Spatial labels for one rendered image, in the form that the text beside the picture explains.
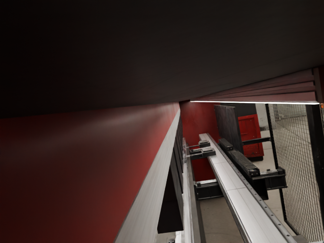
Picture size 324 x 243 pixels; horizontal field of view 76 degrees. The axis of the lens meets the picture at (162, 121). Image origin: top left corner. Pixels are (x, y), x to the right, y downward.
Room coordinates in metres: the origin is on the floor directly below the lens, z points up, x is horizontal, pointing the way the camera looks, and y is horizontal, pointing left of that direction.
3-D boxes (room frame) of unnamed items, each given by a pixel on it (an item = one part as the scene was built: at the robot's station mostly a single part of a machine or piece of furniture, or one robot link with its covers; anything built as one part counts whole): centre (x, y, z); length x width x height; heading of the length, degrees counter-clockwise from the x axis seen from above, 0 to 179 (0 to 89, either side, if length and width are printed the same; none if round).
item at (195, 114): (3.06, -0.43, 1.15); 0.85 x 0.25 x 2.30; 83
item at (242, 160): (1.30, -0.46, 1.02); 0.44 x 0.06 x 0.04; 173
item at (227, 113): (2.29, -0.68, 1.12); 1.13 x 0.02 x 0.44; 173
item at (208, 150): (1.75, -0.26, 1.01); 0.26 x 0.12 x 0.05; 83
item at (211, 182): (1.47, -0.46, 0.81); 0.64 x 0.08 x 0.14; 83
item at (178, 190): (0.55, 0.03, 1.26); 0.15 x 0.09 x 0.17; 173
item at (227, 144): (1.86, -0.52, 1.02); 0.37 x 0.06 x 0.04; 173
